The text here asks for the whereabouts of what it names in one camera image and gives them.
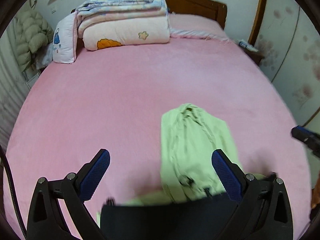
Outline green and black hooded jacket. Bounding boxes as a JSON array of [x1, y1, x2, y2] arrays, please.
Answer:
[[100, 103, 239, 239]]

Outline brown wooden nightstand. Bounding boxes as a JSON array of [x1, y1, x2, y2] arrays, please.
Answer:
[[240, 47, 265, 66]]

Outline floral sliding wardrobe door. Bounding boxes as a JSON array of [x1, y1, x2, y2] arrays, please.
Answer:
[[257, 0, 320, 140]]

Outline items on nightstand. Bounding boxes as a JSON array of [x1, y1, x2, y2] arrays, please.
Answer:
[[237, 39, 259, 52]]

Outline white floral curtain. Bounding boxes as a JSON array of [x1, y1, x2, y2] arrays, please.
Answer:
[[0, 26, 30, 149]]

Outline pink bed sheet mattress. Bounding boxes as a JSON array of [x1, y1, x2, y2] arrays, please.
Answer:
[[3, 13, 312, 240]]

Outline flat pink pillow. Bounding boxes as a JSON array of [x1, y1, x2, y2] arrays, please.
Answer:
[[169, 14, 231, 43]]

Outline white pillow with blue print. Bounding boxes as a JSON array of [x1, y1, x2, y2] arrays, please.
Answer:
[[53, 12, 78, 64]]

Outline beige puffer coat hanging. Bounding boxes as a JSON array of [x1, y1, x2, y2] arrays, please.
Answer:
[[13, 10, 53, 72]]

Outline brown wooden headboard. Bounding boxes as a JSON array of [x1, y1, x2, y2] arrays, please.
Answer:
[[166, 0, 227, 29]]

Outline folded pink cartoon quilt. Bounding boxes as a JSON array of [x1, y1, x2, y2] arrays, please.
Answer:
[[82, 16, 170, 51]]

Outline folded floral blue quilt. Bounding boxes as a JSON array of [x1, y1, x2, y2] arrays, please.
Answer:
[[75, 0, 168, 28]]

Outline black cable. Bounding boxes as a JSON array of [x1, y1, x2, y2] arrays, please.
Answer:
[[0, 144, 28, 240]]

